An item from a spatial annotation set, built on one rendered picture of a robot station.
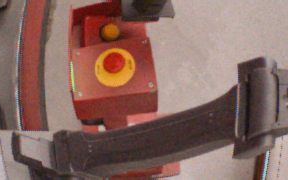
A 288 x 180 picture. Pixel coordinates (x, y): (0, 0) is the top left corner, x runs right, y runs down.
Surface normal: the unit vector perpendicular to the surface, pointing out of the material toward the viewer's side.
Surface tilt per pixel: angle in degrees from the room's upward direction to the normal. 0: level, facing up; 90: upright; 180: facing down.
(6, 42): 0
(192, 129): 50
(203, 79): 0
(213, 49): 0
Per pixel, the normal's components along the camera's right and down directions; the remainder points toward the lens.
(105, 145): -0.77, -0.20
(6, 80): -0.01, -0.33
